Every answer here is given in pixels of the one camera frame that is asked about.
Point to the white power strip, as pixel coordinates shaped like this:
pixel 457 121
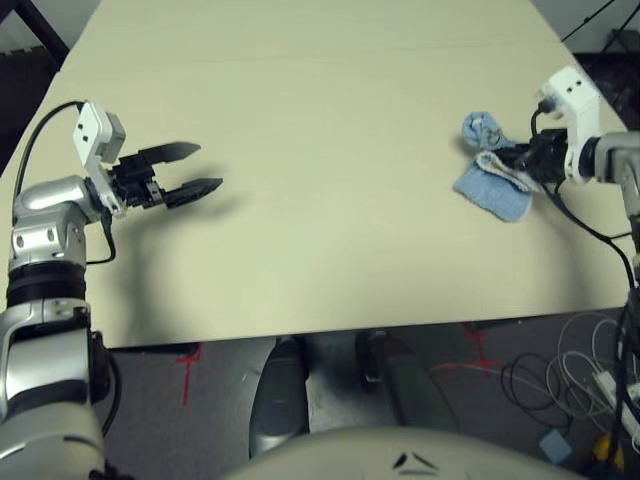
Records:
pixel 607 385

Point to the dark grey left robot leg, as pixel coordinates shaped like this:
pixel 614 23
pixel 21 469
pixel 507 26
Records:
pixel 277 395

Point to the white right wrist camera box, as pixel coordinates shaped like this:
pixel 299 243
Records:
pixel 575 100

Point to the small blue box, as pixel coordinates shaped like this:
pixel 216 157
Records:
pixel 556 446

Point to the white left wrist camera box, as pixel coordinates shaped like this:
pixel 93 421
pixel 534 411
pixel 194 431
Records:
pixel 92 132

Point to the light blue terry rag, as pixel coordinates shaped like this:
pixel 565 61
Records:
pixel 492 192

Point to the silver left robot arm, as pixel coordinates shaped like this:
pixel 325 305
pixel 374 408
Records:
pixel 45 360

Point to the red floor tape mark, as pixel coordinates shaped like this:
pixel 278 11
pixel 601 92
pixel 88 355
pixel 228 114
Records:
pixel 480 350
pixel 187 372

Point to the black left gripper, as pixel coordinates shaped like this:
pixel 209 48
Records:
pixel 137 185

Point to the yellow floor object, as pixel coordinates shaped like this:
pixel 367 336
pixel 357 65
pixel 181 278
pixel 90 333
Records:
pixel 606 452

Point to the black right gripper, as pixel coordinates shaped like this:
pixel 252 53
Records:
pixel 550 155

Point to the grey robot torso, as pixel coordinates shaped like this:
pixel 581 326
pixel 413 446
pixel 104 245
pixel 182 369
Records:
pixel 400 455

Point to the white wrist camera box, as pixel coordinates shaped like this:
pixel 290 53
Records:
pixel 575 100
pixel 92 132

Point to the black diagonal beam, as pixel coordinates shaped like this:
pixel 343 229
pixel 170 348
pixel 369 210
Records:
pixel 35 25

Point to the black tripod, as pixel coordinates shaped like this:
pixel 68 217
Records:
pixel 600 20

